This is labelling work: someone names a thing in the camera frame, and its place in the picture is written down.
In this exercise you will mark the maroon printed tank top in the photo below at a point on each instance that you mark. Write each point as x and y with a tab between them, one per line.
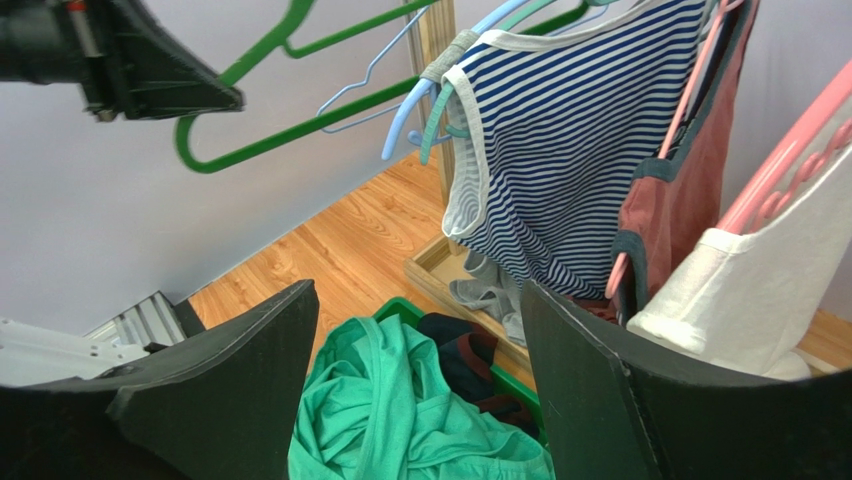
673	200

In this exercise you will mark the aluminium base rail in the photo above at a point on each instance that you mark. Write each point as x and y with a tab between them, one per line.
153	320

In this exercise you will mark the teal plastic hanger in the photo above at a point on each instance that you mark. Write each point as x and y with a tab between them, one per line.
440	95

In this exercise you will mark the thin pink wire hanger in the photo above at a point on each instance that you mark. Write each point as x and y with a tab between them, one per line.
708	41

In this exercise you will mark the white tank top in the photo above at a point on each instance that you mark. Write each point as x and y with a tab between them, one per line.
744	302

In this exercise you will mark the green plastic tray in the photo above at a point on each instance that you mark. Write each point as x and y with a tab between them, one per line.
410	315

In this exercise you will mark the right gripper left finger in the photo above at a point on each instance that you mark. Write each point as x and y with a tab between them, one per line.
219	405

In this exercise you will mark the navy maroon tank top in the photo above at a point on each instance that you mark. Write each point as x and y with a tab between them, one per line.
466	355

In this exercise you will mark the light blue plastic hanger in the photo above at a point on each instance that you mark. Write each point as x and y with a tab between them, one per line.
423	87

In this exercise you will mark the thin blue wire hanger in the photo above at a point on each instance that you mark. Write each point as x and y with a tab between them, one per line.
366	80

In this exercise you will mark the blue striped tank top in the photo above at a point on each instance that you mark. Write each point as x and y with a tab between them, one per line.
553	129

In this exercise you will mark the grey tank top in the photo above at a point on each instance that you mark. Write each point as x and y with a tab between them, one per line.
489	291

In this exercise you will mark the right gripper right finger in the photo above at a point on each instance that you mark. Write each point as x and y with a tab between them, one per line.
618	406

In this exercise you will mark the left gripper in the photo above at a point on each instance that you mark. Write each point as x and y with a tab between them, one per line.
153	76

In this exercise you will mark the green tank top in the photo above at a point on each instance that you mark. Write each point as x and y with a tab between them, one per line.
376	406

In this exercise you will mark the pink plastic hanger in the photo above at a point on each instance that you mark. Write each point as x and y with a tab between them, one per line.
807	147

